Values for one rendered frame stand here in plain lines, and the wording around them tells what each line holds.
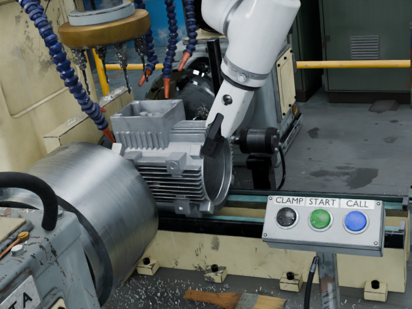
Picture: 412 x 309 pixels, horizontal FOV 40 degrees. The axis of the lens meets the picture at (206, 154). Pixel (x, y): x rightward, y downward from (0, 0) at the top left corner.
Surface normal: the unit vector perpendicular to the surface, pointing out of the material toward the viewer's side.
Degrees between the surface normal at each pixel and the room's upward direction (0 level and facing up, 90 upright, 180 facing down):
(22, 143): 90
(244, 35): 81
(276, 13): 102
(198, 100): 90
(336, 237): 39
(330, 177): 0
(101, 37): 90
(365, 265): 90
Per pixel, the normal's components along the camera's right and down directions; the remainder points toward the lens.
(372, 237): -0.35, -0.44
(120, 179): 0.62, -0.56
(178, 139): -0.38, 0.39
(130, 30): 0.64, 0.22
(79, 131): 0.92, 0.02
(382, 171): -0.15, -0.91
